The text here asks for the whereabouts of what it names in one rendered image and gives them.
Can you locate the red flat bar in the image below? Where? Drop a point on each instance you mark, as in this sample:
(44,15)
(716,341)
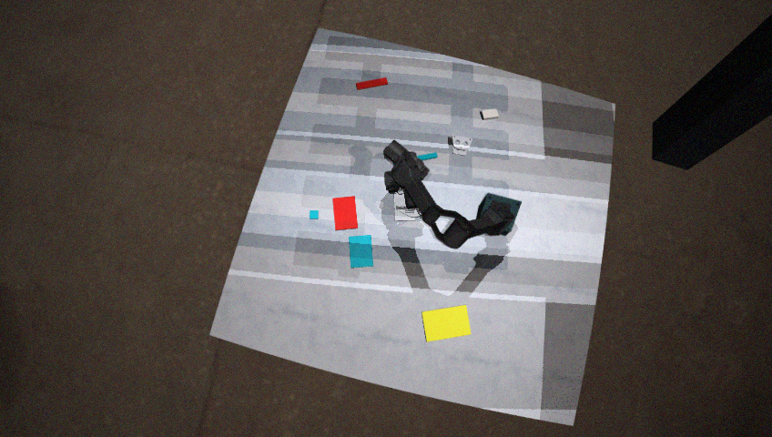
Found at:
(372,83)

